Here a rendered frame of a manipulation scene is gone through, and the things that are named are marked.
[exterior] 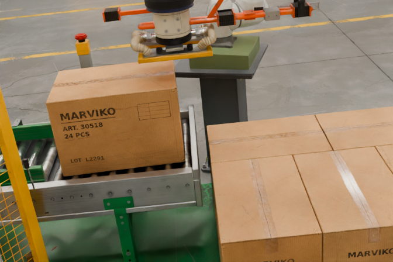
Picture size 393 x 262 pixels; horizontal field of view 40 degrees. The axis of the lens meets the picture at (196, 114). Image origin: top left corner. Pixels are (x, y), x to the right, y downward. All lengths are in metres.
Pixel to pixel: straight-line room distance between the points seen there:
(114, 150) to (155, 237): 0.68
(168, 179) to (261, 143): 0.55
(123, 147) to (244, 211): 0.68
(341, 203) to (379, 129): 0.68
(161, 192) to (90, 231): 0.81
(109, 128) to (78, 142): 0.16
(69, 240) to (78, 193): 0.68
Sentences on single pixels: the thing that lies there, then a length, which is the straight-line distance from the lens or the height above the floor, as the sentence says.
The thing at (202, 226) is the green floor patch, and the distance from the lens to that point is 3.14.
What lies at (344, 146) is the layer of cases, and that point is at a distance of 2.76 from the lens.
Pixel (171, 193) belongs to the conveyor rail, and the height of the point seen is 0.49.
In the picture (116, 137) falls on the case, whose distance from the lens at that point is 2.61.
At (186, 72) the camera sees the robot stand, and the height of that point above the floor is 0.75.
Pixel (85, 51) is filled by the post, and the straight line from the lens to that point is 3.15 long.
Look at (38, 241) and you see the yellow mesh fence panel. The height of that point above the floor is 0.36.
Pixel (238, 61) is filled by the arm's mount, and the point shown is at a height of 0.80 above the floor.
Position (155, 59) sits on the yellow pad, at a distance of 2.47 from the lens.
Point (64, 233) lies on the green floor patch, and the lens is 3.30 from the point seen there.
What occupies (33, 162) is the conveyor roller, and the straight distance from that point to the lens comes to 2.95.
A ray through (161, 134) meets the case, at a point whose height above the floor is 0.72.
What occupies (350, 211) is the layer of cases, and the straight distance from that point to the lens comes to 2.32.
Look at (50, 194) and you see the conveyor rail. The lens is 2.63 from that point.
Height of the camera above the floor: 1.93
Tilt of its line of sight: 26 degrees down
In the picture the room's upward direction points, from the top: 6 degrees counter-clockwise
